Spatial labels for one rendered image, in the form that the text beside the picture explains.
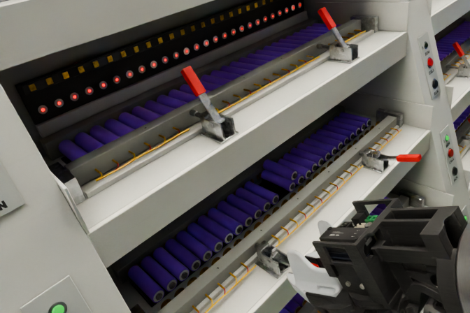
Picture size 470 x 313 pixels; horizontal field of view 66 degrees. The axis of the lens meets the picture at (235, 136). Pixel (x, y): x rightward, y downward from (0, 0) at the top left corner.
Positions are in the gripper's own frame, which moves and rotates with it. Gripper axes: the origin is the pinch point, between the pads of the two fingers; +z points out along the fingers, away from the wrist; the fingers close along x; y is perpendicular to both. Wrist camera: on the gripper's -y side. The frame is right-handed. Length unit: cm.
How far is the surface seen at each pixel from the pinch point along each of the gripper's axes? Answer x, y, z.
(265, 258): 1.0, 2.1, 5.8
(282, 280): 1.2, -0.9, 4.4
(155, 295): 13.6, 5.4, 12.3
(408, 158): -26.0, 1.0, -0.3
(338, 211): -13.6, -0.2, 5.5
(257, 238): -0.6, 4.0, 8.0
